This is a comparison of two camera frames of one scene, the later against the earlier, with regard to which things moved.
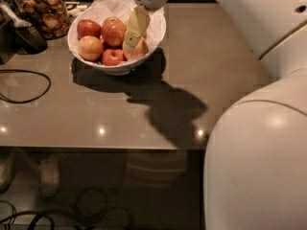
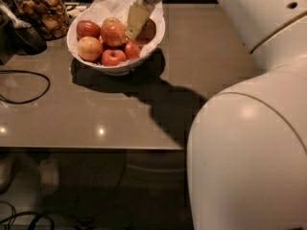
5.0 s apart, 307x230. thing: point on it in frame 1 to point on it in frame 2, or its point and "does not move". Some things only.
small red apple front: (112, 57) does not move
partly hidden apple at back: (112, 19) does not move
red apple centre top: (113, 33) does not move
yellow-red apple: (141, 49) to (148, 33)
